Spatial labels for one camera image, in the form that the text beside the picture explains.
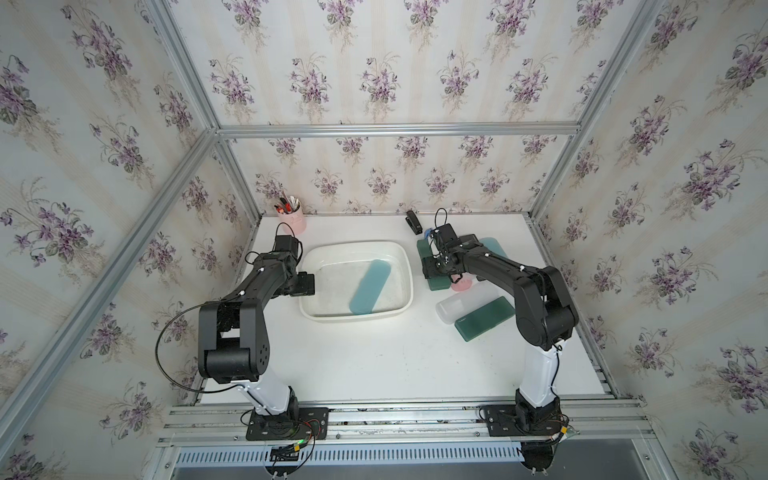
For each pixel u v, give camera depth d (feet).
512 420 2.38
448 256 2.38
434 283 3.07
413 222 3.75
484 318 2.95
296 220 3.53
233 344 1.52
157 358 1.31
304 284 2.73
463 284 3.23
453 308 3.05
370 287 3.25
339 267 3.41
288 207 3.49
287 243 2.46
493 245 3.63
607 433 2.35
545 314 1.68
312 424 2.40
